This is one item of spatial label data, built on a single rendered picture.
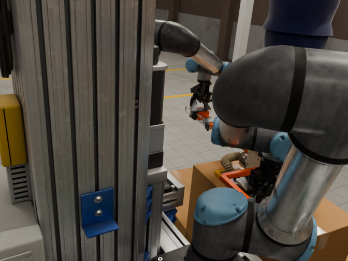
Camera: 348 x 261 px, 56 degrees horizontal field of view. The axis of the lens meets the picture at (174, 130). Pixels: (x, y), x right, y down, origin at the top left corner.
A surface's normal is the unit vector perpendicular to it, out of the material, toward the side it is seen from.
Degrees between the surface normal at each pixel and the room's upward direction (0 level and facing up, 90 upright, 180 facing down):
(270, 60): 42
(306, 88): 71
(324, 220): 0
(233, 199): 7
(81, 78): 90
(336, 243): 90
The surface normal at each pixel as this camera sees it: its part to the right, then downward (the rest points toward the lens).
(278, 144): -0.21, 0.37
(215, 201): -0.05, -0.93
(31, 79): 0.50, 0.37
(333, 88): -0.18, 0.05
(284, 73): -0.17, -0.22
